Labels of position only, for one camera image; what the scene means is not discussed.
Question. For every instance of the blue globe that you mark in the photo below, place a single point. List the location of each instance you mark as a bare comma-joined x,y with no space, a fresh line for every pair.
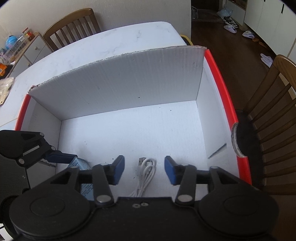
10,41

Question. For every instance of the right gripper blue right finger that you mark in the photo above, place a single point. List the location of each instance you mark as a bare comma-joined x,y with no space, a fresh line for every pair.
173,170

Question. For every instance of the red cardboard box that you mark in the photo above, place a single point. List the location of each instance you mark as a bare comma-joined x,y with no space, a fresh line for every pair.
155,103

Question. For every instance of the wooden chair at right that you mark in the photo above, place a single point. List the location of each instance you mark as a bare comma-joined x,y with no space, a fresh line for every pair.
266,136

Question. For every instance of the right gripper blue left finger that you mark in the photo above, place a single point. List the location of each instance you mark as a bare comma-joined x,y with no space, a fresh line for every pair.
116,170

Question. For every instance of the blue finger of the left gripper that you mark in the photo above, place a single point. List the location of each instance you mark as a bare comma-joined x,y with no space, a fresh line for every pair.
59,157

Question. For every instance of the plastic bag with flatbread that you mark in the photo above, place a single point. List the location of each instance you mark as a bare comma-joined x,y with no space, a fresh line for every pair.
5,87

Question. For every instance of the white wardrobe cabinets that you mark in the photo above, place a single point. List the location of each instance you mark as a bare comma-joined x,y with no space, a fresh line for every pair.
272,21

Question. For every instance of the wooden chair behind table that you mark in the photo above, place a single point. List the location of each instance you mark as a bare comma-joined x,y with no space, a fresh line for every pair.
71,28

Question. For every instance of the white side cabinet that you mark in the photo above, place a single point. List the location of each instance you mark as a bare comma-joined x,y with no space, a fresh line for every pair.
31,53

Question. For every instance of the light blue small box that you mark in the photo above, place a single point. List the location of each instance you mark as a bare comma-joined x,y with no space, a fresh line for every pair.
86,186

